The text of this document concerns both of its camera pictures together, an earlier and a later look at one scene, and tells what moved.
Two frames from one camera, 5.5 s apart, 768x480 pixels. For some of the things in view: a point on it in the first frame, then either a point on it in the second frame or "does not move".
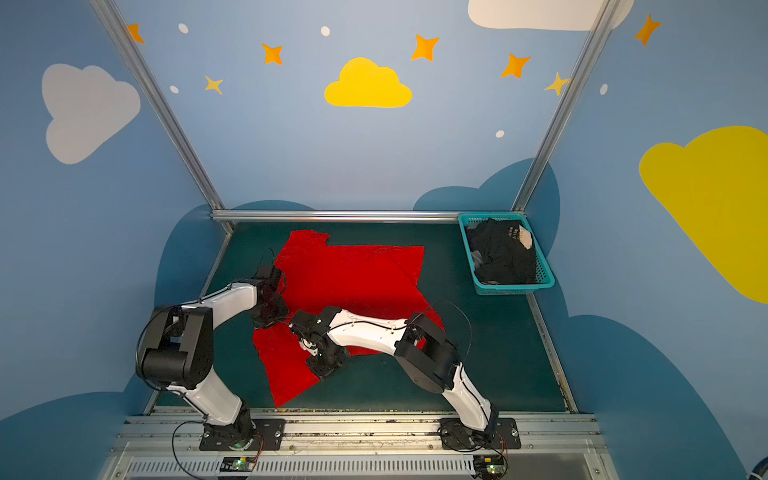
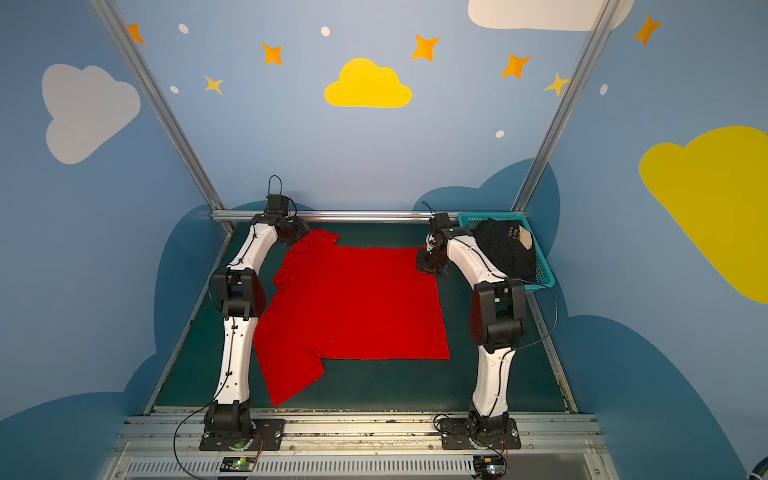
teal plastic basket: (544, 277) does not move
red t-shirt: (377, 280) does not move
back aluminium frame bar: (336, 216) does not move
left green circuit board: (237, 464) does not move
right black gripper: (324, 358) -> (430, 261)
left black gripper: (271, 303) -> (293, 229)
